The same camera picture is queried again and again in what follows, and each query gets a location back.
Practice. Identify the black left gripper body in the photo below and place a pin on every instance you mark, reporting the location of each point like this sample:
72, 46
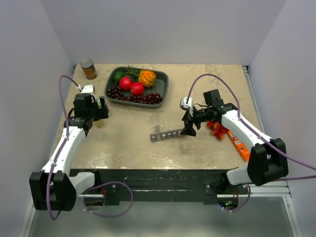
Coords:
96, 113

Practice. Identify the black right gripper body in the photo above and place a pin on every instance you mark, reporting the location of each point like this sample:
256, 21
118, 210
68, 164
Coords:
200, 116

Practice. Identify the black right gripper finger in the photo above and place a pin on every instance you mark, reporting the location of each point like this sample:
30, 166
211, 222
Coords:
191, 130
186, 130

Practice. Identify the grey weekly pill organizer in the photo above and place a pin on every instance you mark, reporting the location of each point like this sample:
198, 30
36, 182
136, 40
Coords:
159, 135

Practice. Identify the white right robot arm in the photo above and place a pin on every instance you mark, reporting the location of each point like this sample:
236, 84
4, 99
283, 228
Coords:
264, 164

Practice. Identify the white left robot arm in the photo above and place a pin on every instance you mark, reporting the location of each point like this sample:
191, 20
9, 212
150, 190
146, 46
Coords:
53, 188

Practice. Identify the green lidded jar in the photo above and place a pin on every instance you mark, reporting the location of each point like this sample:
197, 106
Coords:
100, 102

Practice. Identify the red lychee fruit bunch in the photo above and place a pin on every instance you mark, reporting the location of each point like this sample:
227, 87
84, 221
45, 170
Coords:
216, 129

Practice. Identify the dark purple grape bunch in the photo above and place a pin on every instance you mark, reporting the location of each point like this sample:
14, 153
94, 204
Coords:
115, 92

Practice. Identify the tin can with orange label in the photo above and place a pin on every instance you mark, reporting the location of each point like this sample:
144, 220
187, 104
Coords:
88, 68

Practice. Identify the green toy lime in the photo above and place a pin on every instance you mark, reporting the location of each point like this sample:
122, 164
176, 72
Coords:
117, 76

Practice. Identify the red toy apple left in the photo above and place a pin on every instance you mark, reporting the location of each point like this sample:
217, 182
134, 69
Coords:
125, 83

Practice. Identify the red toy apple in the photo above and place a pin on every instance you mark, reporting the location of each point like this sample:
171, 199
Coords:
125, 83
137, 89

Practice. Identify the grey-green plastic fruit tray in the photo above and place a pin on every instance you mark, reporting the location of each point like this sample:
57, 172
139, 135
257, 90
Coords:
161, 87

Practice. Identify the orange snack box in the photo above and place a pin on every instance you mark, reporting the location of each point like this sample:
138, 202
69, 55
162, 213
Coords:
240, 147

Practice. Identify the red toy apple right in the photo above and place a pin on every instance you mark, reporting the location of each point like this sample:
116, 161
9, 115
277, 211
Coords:
137, 89

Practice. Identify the orange toy pineapple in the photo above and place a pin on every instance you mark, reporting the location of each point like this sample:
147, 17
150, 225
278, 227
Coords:
146, 77

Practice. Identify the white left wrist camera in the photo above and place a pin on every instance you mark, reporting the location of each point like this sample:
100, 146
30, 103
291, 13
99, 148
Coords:
88, 88

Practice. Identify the black table front rail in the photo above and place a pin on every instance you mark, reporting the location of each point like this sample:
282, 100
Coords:
161, 185

